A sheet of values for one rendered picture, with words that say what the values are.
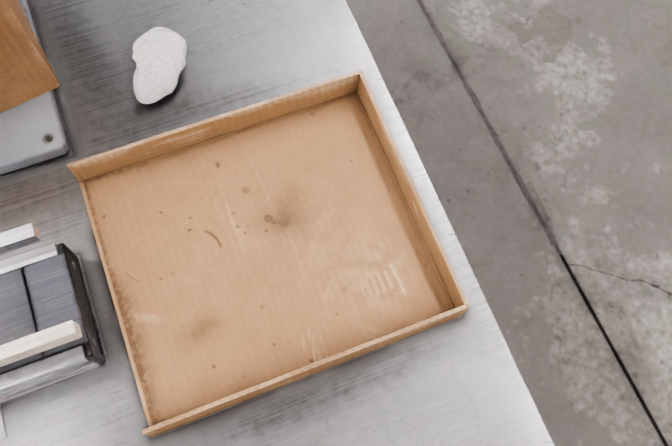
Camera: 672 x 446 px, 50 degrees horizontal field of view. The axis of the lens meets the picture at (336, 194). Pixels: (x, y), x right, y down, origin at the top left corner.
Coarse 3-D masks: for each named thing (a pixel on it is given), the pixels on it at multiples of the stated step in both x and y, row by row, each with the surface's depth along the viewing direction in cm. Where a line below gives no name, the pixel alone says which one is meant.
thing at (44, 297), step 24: (48, 264) 64; (0, 288) 63; (24, 288) 63; (48, 288) 63; (72, 288) 63; (0, 312) 62; (24, 312) 62; (48, 312) 62; (72, 312) 62; (0, 336) 61; (24, 336) 61; (24, 360) 60
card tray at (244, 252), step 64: (192, 128) 70; (256, 128) 74; (320, 128) 74; (384, 128) 71; (128, 192) 71; (192, 192) 71; (256, 192) 72; (320, 192) 72; (384, 192) 72; (128, 256) 69; (192, 256) 69; (256, 256) 69; (320, 256) 70; (384, 256) 70; (128, 320) 67; (192, 320) 67; (256, 320) 67; (320, 320) 67; (384, 320) 67; (448, 320) 67; (192, 384) 65; (256, 384) 65
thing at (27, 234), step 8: (32, 224) 56; (8, 232) 56; (16, 232) 56; (24, 232) 56; (32, 232) 56; (0, 240) 56; (8, 240) 56; (16, 240) 56; (24, 240) 56; (32, 240) 57; (40, 240) 57; (0, 248) 56; (8, 248) 56; (16, 248) 57
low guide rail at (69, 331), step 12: (60, 324) 58; (72, 324) 58; (36, 336) 58; (48, 336) 58; (60, 336) 58; (72, 336) 59; (0, 348) 57; (12, 348) 57; (24, 348) 57; (36, 348) 58; (48, 348) 59; (0, 360) 57; (12, 360) 58
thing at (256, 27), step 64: (64, 0) 80; (128, 0) 80; (192, 0) 80; (256, 0) 80; (320, 0) 81; (64, 64) 77; (128, 64) 77; (192, 64) 77; (256, 64) 77; (320, 64) 78; (64, 128) 74; (128, 128) 74; (0, 192) 71; (64, 192) 71; (0, 256) 69; (448, 256) 70; (64, 384) 65; (128, 384) 65; (320, 384) 66; (384, 384) 66; (448, 384) 66; (512, 384) 66
